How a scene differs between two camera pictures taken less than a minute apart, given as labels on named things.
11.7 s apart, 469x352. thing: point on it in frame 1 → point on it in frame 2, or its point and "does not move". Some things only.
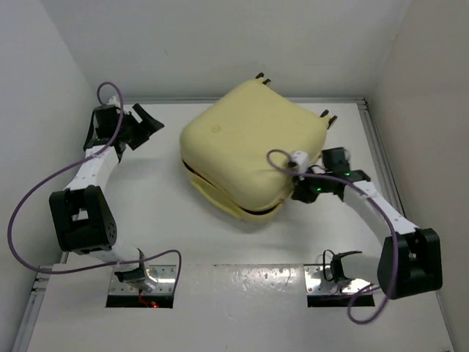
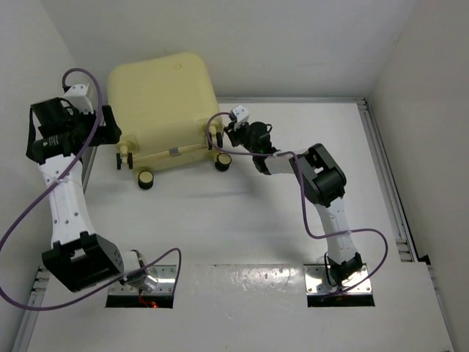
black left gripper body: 127,128 → 83,125
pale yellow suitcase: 243,147 → 165,112
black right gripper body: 311,186 → 240,135
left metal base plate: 165,276 does not move
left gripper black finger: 145,129 → 110,133
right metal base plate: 316,283 does not move
